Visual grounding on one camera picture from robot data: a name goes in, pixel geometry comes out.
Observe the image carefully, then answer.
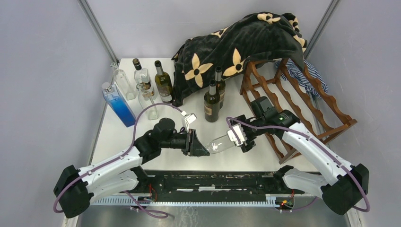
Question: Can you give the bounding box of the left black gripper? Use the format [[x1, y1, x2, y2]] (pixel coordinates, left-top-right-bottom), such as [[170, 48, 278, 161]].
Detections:
[[160, 128, 209, 156]]

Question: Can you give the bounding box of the dark wine bottle front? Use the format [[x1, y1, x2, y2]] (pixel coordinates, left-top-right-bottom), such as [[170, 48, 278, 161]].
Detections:
[[204, 80, 220, 122]]

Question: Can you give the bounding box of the dark wine bottle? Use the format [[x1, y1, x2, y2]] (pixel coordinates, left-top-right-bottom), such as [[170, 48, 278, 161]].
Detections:
[[215, 66, 226, 109], [204, 80, 220, 122]]

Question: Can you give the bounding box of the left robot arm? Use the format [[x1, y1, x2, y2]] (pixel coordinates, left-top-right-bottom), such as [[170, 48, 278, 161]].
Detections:
[[53, 118, 210, 218]]

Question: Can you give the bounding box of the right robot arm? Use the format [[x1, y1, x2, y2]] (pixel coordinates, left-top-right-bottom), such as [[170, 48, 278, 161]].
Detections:
[[226, 96, 371, 215]]

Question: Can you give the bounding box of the wooden wine rack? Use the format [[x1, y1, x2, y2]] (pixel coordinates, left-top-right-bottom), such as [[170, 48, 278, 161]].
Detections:
[[240, 59, 357, 145]]

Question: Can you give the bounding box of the green wine bottle back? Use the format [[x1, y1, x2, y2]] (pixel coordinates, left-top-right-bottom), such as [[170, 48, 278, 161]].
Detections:
[[155, 60, 174, 104]]

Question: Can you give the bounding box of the clear bottle black cap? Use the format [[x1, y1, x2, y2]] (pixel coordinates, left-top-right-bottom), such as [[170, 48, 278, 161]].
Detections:
[[132, 58, 155, 98]]

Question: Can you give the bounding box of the tall clear glass bottle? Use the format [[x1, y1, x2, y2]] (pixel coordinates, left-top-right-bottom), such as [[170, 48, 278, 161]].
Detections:
[[110, 62, 137, 100]]

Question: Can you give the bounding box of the blue liquid square bottle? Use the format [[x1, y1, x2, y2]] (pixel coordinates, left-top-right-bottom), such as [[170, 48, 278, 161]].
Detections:
[[102, 82, 136, 127]]

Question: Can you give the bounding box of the blue striped cloth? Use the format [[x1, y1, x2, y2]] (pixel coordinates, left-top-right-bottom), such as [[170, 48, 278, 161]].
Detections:
[[274, 59, 329, 99]]

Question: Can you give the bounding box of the black floral blanket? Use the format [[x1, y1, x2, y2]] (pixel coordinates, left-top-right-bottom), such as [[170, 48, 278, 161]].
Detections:
[[172, 12, 307, 107]]

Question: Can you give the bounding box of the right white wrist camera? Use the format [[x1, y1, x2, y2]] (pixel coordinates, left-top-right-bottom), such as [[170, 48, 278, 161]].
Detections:
[[227, 124, 247, 147]]

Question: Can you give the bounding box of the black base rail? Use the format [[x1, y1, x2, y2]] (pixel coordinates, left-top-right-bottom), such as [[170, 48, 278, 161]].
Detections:
[[130, 170, 304, 203]]

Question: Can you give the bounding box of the white slotted cable duct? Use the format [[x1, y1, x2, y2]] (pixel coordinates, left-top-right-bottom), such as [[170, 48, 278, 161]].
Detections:
[[91, 194, 279, 208]]

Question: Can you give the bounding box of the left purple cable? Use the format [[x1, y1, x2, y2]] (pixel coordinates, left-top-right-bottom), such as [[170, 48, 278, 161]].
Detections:
[[52, 103, 189, 219]]

